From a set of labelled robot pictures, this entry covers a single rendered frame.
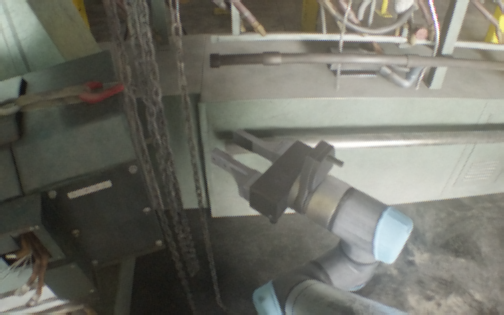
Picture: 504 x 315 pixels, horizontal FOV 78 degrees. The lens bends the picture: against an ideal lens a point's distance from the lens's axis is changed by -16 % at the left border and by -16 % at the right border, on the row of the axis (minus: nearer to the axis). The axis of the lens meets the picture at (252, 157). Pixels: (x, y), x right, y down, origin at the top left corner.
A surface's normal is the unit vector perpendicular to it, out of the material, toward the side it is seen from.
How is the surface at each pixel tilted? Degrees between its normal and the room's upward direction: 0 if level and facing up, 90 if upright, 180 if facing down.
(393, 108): 90
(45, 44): 90
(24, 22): 90
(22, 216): 0
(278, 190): 0
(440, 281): 0
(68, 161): 45
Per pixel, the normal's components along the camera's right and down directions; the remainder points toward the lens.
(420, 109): 0.07, 0.70
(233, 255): 0.00, -0.71
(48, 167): 0.29, -0.04
